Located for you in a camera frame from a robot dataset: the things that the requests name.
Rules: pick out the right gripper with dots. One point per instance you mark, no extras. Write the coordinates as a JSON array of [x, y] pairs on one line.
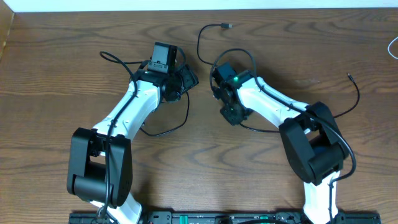
[[233, 120]]

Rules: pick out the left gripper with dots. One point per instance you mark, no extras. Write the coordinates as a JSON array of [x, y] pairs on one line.
[[191, 81]]

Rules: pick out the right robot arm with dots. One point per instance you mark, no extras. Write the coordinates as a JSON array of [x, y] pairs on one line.
[[309, 134]]

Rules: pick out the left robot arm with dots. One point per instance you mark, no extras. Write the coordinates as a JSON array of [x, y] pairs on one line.
[[100, 162]]

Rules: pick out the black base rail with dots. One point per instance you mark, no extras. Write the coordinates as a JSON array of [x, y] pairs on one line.
[[162, 217]]

